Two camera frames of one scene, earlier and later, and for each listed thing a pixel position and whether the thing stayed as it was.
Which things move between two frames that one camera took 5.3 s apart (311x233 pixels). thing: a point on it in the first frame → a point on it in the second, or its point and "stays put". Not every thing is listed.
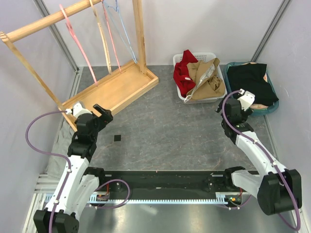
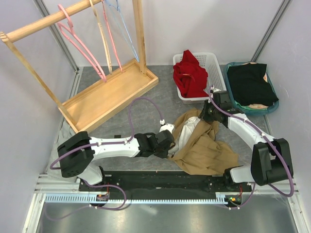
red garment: x=184 y=80 stays put
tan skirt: x=207 y=86 → x=197 y=150
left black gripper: x=105 y=118 → x=164 y=155
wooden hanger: x=103 y=38 stays put
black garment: x=250 y=77 stays put
